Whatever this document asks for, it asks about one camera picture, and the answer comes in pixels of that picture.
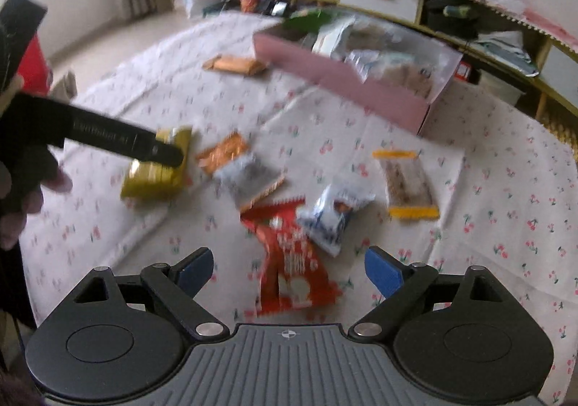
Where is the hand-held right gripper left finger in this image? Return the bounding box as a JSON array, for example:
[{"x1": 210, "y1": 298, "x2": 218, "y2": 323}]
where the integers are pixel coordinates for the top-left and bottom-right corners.
[{"x1": 72, "y1": 246, "x2": 231, "y2": 340}]

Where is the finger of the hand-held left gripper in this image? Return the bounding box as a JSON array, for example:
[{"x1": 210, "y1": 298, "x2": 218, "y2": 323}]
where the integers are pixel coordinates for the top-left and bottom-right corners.
[{"x1": 13, "y1": 92, "x2": 185, "y2": 170}]

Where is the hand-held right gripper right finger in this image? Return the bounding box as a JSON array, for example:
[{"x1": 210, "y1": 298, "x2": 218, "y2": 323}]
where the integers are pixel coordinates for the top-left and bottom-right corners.
[{"x1": 348, "y1": 246, "x2": 509, "y2": 340}]

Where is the olive yellow snack packet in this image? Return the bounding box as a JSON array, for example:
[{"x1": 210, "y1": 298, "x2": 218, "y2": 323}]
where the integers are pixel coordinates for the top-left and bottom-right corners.
[{"x1": 120, "y1": 126, "x2": 194, "y2": 202}]

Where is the pink cardboard box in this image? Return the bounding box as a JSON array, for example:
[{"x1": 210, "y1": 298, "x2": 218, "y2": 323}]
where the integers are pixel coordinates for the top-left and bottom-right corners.
[{"x1": 251, "y1": 12, "x2": 464, "y2": 136}]

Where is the green biscuit packet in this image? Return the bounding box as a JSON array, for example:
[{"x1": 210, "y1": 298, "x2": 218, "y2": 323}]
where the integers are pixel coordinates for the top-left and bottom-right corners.
[{"x1": 284, "y1": 8, "x2": 333, "y2": 35}]

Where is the clear biscuit packet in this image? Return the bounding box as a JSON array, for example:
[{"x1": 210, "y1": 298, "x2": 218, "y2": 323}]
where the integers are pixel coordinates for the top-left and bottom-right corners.
[{"x1": 347, "y1": 22, "x2": 403, "y2": 53}]

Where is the person's left hand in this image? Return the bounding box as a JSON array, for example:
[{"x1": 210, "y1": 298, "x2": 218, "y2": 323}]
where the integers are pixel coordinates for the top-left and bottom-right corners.
[{"x1": 0, "y1": 166, "x2": 74, "y2": 251}]

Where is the red object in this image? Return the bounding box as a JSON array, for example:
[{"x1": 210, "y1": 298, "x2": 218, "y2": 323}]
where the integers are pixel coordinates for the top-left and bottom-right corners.
[{"x1": 18, "y1": 33, "x2": 53, "y2": 95}]

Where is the white floral cloth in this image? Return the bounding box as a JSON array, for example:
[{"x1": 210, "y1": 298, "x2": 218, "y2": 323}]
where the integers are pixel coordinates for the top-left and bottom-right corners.
[{"x1": 18, "y1": 9, "x2": 578, "y2": 406}]

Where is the red snack packet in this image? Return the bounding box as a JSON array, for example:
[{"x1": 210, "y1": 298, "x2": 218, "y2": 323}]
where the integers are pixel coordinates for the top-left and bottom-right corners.
[{"x1": 240, "y1": 195, "x2": 342, "y2": 322}]

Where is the clear packet with yellow ends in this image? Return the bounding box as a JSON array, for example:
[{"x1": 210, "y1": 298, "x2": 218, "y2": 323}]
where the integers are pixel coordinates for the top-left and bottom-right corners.
[{"x1": 371, "y1": 148, "x2": 441, "y2": 221}]

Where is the silver packet with orange edge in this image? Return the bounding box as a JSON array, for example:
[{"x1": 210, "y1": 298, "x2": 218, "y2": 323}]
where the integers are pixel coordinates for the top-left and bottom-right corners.
[{"x1": 212, "y1": 152, "x2": 286, "y2": 213}]

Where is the small orange snack packet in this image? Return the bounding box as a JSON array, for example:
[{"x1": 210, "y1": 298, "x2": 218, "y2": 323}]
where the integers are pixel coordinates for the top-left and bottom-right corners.
[{"x1": 196, "y1": 131, "x2": 251, "y2": 174}]

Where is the gold snack bar packet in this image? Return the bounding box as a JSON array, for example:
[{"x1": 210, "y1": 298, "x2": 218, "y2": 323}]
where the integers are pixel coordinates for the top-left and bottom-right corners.
[{"x1": 201, "y1": 52, "x2": 268, "y2": 77}]

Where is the dark clothing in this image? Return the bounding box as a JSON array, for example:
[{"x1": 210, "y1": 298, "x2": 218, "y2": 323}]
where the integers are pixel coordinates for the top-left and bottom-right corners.
[{"x1": 0, "y1": 248, "x2": 42, "y2": 406}]

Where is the silver foil snack packet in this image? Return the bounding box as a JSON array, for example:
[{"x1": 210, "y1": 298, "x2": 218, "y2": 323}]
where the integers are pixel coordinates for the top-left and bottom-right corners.
[{"x1": 345, "y1": 49, "x2": 394, "y2": 82}]

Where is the beige storage bin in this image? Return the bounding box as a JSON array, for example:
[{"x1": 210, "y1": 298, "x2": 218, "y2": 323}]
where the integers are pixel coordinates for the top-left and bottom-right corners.
[{"x1": 478, "y1": 71, "x2": 520, "y2": 107}]

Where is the red cardboard box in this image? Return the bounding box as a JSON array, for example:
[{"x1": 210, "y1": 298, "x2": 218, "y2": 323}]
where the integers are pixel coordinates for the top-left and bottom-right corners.
[{"x1": 453, "y1": 60, "x2": 475, "y2": 82}]

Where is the yellow egg tray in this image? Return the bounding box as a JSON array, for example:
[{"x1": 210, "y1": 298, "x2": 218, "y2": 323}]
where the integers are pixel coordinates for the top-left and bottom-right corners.
[{"x1": 539, "y1": 110, "x2": 578, "y2": 150}]

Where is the stack of papers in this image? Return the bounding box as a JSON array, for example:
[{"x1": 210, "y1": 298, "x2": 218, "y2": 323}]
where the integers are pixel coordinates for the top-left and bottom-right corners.
[{"x1": 471, "y1": 31, "x2": 541, "y2": 77}]

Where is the low wooden drawer cabinet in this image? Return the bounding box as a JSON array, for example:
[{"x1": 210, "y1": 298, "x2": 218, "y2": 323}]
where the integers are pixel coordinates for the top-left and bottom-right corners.
[{"x1": 419, "y1": 0, "x2": 578, "y2": 118}]

